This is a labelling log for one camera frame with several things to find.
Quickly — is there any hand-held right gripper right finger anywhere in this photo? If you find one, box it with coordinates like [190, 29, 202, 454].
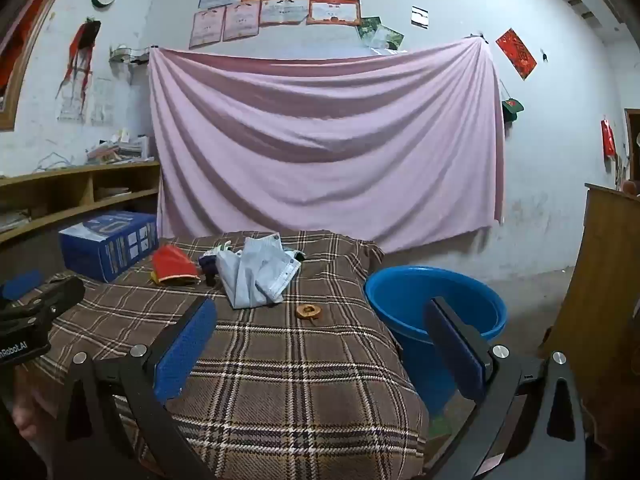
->
[424, 297, 588, 480]

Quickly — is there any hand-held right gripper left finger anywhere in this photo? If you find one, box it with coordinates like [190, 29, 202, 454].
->
[47, 295, 218, 480]

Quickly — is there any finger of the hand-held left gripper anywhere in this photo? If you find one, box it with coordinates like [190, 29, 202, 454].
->
[20, 275, 87, 322]
[0, 269, 44, 303]

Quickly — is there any blue plastic bucket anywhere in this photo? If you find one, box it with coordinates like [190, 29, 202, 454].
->
[364, 266, 508, 418]

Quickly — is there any red snack packet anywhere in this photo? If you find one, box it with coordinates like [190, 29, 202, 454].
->
[151, 245, 201, 287]

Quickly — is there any pale blue packaging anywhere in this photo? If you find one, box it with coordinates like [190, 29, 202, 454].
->
[216, 233, 303, 309]

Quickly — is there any person's left hand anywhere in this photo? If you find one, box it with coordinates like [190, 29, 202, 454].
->
[11, 395, 38, 443]

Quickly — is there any blue cardboard box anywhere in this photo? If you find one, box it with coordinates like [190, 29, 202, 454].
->
[58, 211, 160, 283]

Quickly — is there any wooden shelf unit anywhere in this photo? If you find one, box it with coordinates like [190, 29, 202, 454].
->
[0, 160, 162, 246]

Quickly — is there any brown plaid blanket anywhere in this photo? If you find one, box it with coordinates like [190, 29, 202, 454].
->
[15, 230, 431, 480]

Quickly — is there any stack of books and papers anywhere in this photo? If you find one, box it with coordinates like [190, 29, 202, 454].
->
[85, 130, 156, 166]

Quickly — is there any wooden cabinet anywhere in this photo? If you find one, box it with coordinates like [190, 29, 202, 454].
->
[547, 182, 640, 411]

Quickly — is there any red hanging tassel ornament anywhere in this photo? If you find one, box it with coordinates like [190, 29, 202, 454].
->
[56, 19, 102, 98]

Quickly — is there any pink hanging sheet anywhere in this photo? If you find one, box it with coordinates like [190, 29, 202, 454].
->
[147, 35, 507, 253]

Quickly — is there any red hanging decoration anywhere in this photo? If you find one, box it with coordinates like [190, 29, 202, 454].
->
[601, 116, 617, 160]

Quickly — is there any dark framed picture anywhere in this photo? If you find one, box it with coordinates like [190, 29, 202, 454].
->
[624, 108, 640, 183]

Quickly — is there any green photo print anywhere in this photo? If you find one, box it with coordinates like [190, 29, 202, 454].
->
[372, 25, 405, 52]
[356, 16, 382, 44]

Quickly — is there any white paper sheet on wall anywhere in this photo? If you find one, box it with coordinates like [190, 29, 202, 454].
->
[91, 77, 114, 126]
[57, 94, 89, 122]

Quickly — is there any wall-mounted wire shelf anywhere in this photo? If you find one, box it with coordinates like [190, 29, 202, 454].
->
[109, 44, 151, 86]

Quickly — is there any red wall poster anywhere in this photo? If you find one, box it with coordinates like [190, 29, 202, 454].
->
[495, 28, 538, 81]

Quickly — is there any group of wall certificates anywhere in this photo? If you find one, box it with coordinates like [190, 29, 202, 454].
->
[189, 0, 393, 50]

